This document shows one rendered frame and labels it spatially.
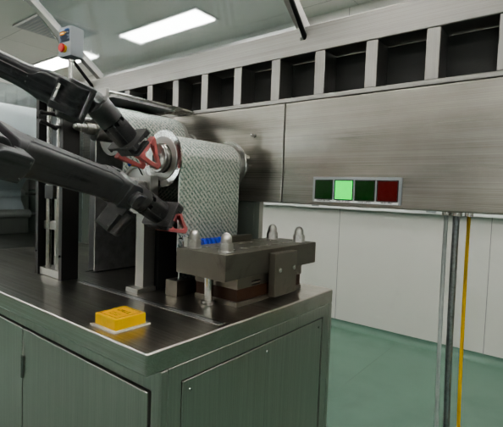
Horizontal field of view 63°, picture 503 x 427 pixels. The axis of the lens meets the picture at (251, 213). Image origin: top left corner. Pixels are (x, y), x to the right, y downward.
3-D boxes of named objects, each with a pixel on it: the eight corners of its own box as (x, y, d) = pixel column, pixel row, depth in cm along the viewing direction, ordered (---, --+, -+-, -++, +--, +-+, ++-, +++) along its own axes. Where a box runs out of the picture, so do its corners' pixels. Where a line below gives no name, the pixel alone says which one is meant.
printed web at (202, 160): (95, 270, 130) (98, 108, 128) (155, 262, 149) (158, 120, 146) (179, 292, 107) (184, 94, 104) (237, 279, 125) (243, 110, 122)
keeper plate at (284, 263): (268, 296, 104) (269, 252, 103) (289, 289, 112) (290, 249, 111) (275, 297, 102) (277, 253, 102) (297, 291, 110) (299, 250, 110)
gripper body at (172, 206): (173, 230, 97) (152, 214, 92) (146, 226, 104) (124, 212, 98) (184, 206, 100) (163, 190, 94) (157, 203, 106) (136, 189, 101)
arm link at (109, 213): (140, 193, 85) (111, 169, 87) (103, 236, 84) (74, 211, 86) (159, 204, 97) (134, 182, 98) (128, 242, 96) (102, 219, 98)
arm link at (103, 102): (85, 112, 89) (107, 95, 90) (80, 104, 94) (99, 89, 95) (107, 135, 93) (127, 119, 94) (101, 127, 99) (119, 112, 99)
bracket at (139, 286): (124, 291, 108) (126, 174, 106) (144, 287, 113) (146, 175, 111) (135, 295, 105) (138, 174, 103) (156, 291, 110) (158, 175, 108)
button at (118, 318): (94, 324, 81) (95, 312, 81) (124, 316, 87) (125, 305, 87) (115, 332, 77) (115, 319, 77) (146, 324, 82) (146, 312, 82)
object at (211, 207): (176, 251, 106) (178, 179, 105) (235, 244, 124) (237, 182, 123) (177, 252, 105) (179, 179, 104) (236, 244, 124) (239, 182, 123)
